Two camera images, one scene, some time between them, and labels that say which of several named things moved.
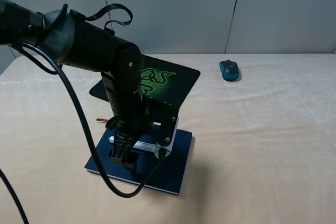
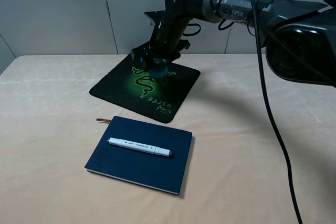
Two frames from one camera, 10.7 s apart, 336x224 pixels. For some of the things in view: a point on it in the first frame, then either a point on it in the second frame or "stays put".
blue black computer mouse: [229, 70] -> [158, 73]
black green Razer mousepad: [160, 81] stays put
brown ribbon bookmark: [102, 120] stays put
